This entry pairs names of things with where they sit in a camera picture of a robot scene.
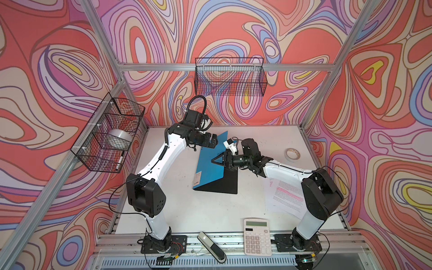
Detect white desk calculator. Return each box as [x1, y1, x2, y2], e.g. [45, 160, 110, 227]
[244, 218, 272, 257]

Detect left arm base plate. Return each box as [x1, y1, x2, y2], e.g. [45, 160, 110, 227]
[137, 235, 187, 255]

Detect white tape roll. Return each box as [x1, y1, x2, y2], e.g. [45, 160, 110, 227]
[284, 147, 301, 162]

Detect grey black stapler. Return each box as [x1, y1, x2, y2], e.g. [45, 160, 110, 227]
[197, 232, 227, 264]

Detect black wire basket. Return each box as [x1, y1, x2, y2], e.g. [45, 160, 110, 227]
[194, 56, 268, 97]
[71, 93, 145, 173]

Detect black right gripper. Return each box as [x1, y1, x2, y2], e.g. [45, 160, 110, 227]
[211, 151, 252, 171]

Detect printed paper files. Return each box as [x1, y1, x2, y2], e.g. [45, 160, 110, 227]
[262, 178, 307, 219]

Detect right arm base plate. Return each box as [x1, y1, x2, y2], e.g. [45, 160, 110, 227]
[271, 234, 322, 253]

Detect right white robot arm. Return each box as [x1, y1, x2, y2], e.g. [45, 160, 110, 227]
[211, 138, 344, 243]

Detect blue file folder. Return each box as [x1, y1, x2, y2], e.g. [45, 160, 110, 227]
[192, 131, 238, 195]

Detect black wire basket back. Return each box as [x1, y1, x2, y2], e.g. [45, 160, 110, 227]
[194, 56, 268, 97]

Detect black wire basket left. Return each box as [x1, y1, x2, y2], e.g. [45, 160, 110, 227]
[71, 93, 145, 173]

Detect marker pen in basket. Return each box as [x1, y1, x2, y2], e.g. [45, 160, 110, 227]
[115, 152, 124, 172]

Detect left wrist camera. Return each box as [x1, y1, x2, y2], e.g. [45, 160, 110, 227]
[199, 114, 213, 132]

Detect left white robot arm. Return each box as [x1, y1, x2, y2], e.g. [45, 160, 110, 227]
[126, 95, 218, 240]

